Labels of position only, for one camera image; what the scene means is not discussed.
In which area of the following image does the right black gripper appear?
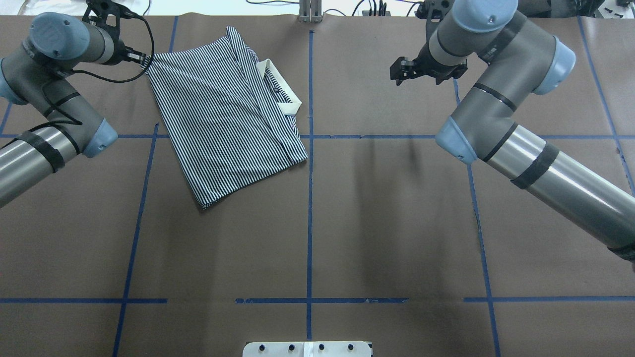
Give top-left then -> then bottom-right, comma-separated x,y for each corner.
390,55 -> 468,86

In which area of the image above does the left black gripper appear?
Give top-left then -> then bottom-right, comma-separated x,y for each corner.
119,45 -> 149,63

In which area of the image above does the navy white striped polo shirt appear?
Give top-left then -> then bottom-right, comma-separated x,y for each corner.
147,26 -> 308,209

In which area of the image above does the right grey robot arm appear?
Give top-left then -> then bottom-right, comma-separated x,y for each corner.
389,0 -> 635,263

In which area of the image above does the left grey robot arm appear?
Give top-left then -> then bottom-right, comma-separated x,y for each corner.
0,0 -> 152,206

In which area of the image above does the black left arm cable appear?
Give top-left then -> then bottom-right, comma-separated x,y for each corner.
40,15 -> 155,127

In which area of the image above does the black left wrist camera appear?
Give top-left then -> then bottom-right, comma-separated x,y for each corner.
81,0 -> 138,38

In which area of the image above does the black cable bundle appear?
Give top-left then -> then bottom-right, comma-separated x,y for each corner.
352,0 -> 422,17

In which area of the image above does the aluminium frame post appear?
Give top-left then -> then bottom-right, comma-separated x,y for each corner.
298,0 -> 323,23

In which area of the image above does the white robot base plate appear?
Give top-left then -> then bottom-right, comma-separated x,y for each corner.
242,340 -> 374,357

